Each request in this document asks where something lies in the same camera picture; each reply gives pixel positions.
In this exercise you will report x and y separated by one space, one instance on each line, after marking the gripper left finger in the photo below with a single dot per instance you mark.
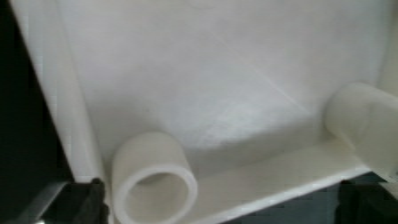
67 204

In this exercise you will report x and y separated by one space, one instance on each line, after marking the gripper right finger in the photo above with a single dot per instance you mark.
366 204

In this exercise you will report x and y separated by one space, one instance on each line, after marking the white table leg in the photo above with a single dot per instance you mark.
361 121

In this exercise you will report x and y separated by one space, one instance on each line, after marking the white square table top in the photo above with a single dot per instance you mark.
186 82

